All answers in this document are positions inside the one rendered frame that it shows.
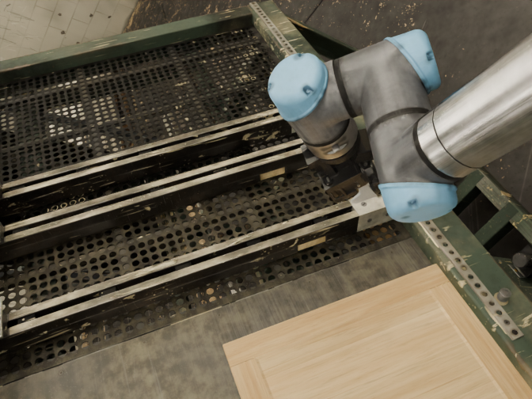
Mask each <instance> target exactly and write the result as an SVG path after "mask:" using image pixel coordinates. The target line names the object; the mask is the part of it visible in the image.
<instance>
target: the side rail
mask: <svg viewBox="0 0 532 399"><path fill-rule="evenodd" d="M250 25H253V23H252V13H251V12H250V10H249V9H248V7H247V6H241V7H238V8H233V9H228V10H223V11H220V12H216V13H209V14H206V15H203V16H198V17H192V18H189V19H184V20H181V21H174V22H171V23H167V24H163V25H157V26H154V27H149V28H143V29H140V30H135V31H132V32H126V33H122V34H118V35H114V36H108V37H105V38H100V39H97V40H91V41H87V42H83V43H80V44H73V45H69V46H66V47H59V48H56V49H51V50H48V51H42V52H38V53H34V54H31V55H24V56H20V57H16V58H13V59H7V60H2V61H0V84H4V83H7V82H13V81H17V80H21V79H24V78H31V77H34V76H37V75H41V74H47V73H51V72H54V71H58V70H64V69H67V68H71V67H77V66H81V65H85V64H88V63H94V62H98V61H101V60H105V59H111V58H115V57H118V56H121V55H128V54H131V53H135V52H138V51H145V50H148V49H151V48H158V47H161V46H165V45H169V44H175V43H178V42H182V41H186V40H191V39H195V38H199V37H202V36H209V35H212V34H216V33H219V32H225V31H229V30H232V29H239V28H242V27H245V26H250Z"/></svg>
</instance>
